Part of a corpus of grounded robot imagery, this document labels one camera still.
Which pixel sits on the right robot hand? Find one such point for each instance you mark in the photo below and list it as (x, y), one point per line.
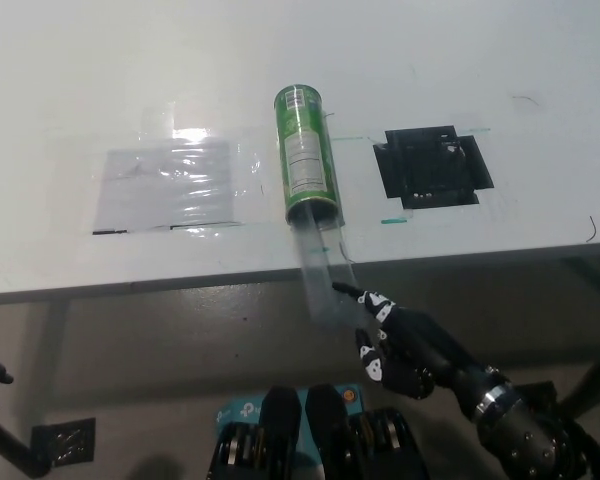
(410, 350)

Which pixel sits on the green cylindrical chips can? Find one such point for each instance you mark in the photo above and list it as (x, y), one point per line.
(305, 150)

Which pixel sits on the robot legs and base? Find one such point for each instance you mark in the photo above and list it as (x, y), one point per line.
(315, 440)

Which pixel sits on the black floor tape patch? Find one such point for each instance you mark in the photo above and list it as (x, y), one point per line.
(65, 442)
(540, 389)

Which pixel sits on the short teal tape strip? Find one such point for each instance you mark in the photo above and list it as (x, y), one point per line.
(394, 221)

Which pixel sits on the black tape patch on table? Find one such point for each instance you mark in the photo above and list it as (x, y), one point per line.
(430, 170)

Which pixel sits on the grey sheet under clear film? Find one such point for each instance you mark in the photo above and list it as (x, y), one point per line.
(165, 187)

